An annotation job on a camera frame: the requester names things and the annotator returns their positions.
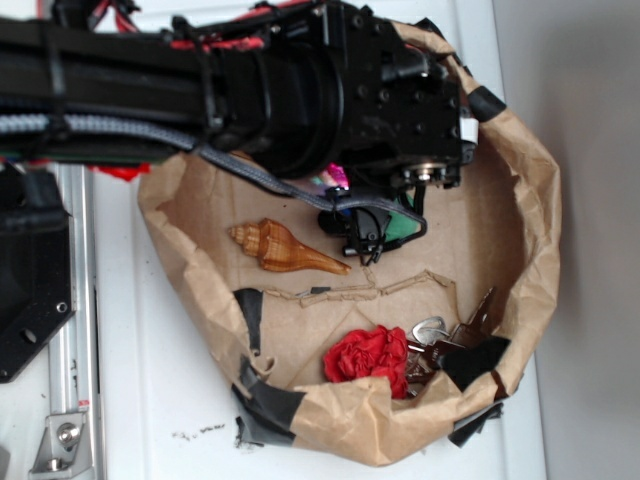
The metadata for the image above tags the aluminium extrusion rail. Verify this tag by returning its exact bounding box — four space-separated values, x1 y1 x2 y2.
49 165 105 479

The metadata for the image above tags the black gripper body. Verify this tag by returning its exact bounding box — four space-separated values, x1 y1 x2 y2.
324 1 474 189

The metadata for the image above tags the metal corner bracket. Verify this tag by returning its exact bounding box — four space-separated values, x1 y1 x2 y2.
28 412 91 479

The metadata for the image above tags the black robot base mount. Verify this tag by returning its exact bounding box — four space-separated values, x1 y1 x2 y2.
1 166 73 384

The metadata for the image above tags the brown spiral seashell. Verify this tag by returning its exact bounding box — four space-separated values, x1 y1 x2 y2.
228 218 351 275

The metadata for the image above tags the grey braided cable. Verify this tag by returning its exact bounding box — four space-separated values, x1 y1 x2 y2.
0 113 429 251

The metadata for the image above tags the green dimpled ball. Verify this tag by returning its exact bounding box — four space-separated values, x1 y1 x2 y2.
382 190 427 250

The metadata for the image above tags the red crumpled paper flower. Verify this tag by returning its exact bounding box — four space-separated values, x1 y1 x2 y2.
323 325 408 399

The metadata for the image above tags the brown paper bag tray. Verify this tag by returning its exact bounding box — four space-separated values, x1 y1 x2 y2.
138 25 562 466

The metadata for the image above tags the bunch of metal keys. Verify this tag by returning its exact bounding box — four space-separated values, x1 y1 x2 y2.
405 288 509 391

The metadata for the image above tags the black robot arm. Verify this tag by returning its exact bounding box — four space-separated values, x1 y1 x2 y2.
1 1 475 188

